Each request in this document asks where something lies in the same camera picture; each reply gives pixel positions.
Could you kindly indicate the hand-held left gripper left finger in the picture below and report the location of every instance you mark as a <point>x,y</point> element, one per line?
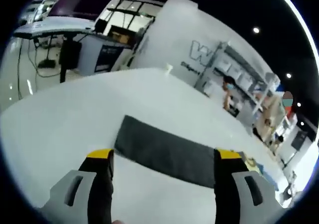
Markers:
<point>82,196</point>

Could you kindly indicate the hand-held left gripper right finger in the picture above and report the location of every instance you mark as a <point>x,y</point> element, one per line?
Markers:
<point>236,199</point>

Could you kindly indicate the yellow grey blue garment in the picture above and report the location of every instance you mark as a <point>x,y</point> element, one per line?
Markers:
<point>162,149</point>

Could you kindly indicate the person's left hand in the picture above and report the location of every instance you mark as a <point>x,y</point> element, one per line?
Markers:
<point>118,221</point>

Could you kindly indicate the black floor sign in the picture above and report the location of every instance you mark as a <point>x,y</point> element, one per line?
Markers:
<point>299,139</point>

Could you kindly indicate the metal storage shelf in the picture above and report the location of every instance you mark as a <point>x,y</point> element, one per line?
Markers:
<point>207,77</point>

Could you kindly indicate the black computer tower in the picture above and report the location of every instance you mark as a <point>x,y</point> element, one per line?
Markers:
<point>71,54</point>

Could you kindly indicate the blue panel counter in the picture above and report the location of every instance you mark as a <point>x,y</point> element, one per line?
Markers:
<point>107,54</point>

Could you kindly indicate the white paper cup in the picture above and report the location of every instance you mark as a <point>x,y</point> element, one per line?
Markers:
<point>169,69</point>

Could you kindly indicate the cardboard box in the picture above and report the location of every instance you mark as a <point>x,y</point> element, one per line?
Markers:
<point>119,36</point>

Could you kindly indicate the ceiling spotlights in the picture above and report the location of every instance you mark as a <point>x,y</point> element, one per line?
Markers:
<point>256,30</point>

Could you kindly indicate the small black monitor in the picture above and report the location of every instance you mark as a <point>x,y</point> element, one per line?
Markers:
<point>102,26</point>

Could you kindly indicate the grey desk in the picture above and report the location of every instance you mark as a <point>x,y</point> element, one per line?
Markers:
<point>49,26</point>

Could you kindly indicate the black-framed window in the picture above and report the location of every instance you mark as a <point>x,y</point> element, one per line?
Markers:
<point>129,12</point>

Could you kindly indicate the curved ceiling light strip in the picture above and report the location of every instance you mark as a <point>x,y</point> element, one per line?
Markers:
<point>294,5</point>

